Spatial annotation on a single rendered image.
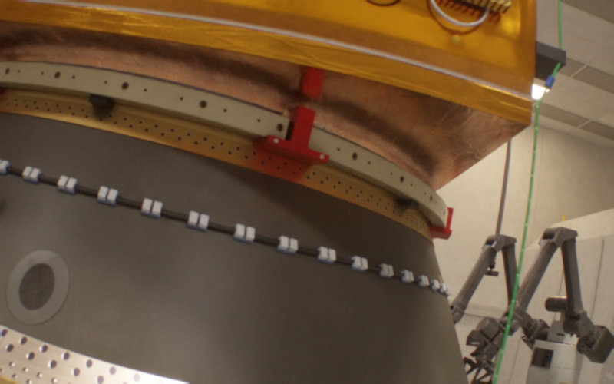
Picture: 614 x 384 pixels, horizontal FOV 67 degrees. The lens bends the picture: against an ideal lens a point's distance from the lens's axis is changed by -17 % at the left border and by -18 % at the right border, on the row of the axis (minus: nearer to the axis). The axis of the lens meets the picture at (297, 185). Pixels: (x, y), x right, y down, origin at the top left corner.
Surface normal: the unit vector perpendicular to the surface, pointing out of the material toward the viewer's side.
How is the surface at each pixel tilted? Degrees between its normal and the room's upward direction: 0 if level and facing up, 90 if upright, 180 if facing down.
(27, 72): 90
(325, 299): 62
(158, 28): 90
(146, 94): 90
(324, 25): 90
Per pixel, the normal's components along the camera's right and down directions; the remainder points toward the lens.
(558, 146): 0.04, -0.18
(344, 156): 0.55, -0.03
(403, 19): -0.07, 0.02
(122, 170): 0.23, -0.58
